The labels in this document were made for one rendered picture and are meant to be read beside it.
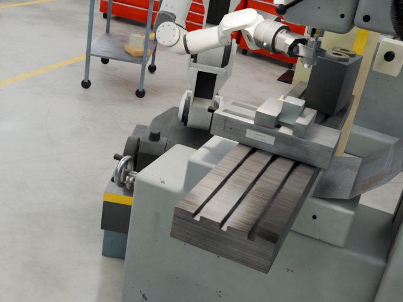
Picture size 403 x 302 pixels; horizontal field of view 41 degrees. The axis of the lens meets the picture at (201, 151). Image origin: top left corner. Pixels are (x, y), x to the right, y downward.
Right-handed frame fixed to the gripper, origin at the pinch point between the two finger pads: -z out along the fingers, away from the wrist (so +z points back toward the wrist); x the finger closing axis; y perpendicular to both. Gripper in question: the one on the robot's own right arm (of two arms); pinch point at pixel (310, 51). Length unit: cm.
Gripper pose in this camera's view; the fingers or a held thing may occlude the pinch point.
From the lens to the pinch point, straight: 155.4
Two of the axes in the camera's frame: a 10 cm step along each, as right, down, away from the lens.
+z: -6.6, -4.2, 6.2
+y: -1.7, 8.9, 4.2
